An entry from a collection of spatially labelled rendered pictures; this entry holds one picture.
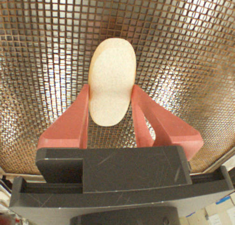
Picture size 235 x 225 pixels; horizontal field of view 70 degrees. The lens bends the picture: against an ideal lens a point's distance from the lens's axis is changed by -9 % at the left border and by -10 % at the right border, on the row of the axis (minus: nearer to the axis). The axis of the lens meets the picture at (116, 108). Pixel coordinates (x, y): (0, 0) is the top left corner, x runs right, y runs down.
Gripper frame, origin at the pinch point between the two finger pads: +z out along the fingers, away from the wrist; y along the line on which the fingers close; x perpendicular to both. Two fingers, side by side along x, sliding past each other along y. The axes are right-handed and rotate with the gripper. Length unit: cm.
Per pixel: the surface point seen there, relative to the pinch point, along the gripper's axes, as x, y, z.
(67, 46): -1.8, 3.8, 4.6
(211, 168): 28.7, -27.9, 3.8
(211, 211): 460, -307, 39
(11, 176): 29.1, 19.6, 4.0
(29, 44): -2.0, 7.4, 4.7
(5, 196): 56, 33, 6
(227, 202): 392, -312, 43
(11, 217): 83, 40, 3
